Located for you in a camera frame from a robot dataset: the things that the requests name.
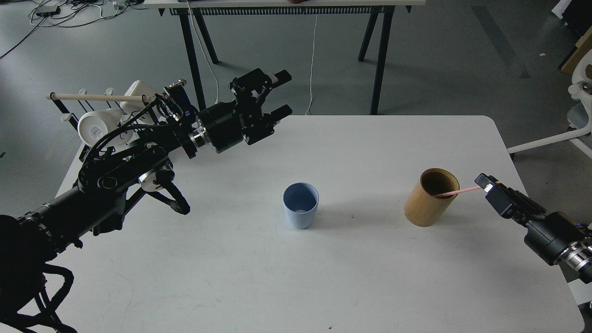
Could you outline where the bamboo cylinder holder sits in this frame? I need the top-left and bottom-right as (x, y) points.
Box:
(404, 168), (460, 227)

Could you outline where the white square cup on rack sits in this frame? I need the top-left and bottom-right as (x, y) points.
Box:
(120, 80), (159, 115)

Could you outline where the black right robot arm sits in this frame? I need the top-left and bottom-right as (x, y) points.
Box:
(475, 173), (592, 283)

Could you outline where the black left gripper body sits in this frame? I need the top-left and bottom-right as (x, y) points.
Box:
(199, 102), (276, 154)

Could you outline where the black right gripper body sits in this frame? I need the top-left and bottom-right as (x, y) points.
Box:
(498, 185), (588, 267)

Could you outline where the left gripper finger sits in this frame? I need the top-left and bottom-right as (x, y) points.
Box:
(229, 69), (292, 104)
(266, 104), (293, 130)

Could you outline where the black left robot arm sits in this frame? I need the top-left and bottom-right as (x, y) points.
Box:
(1, 69), (292, 333)

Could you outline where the white chair base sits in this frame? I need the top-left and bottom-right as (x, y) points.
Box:
(506, 60), (592, 160)

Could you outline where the blue plastic cup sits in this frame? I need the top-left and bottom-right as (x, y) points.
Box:
(283, 183), (320, 229)

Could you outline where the wooden rack dowel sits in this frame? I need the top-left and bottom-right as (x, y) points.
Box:
(46, 92), (156, 103)

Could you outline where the white hanging cable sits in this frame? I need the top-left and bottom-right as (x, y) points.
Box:
(304, 14), (319, 116)

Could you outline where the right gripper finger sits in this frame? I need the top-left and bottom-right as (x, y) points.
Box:
(475, 173), (500, 191)
(486, 185), (512, 218)

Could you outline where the cardboard box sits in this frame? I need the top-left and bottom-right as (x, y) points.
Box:
(559, 26), (592, 74)

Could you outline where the black wire cup rack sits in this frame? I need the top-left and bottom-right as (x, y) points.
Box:
(49, 88), (162, 162)

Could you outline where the background trestle table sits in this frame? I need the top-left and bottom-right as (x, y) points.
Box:
(142, 0), (426, 115)

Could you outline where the pink chopstick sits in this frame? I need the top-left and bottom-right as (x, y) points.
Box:
(433, 186), (481, 198)

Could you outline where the floor cable bundle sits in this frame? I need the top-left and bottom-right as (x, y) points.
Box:
(0, 0), (144, 60)

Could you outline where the white mug on rack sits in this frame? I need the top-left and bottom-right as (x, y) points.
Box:
(77, 108), (124, 146)

